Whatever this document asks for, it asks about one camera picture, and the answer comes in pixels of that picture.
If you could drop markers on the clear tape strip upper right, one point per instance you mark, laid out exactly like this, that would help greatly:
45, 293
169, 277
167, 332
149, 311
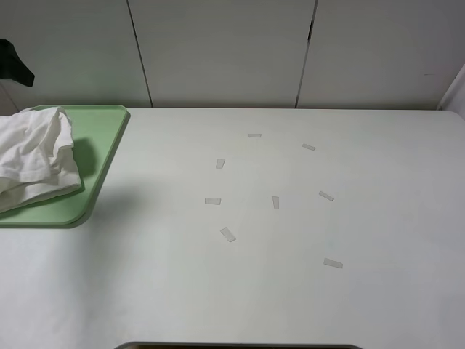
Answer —
309, 147

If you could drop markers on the clear tape strip centre lower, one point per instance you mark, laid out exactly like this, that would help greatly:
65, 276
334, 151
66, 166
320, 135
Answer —
228, 234

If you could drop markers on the clear tape strip centre left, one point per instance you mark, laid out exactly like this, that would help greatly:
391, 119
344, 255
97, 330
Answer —
213, 201

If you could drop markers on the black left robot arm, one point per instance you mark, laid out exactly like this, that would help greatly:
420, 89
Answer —
11, 66

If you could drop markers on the clear tape strip lower right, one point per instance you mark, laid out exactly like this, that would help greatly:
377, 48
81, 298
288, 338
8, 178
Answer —
332, 263

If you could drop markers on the clear tape strip centre upper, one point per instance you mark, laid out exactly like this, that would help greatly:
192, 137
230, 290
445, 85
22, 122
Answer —
220, 163

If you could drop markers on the green plastic tray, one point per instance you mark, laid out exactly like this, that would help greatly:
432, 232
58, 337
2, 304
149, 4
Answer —
97, 132

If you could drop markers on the clear tape strip middle right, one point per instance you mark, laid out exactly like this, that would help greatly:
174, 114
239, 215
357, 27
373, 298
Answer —
325, 195

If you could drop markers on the white short sleeve shirt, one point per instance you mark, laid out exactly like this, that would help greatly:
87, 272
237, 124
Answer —
36, 157

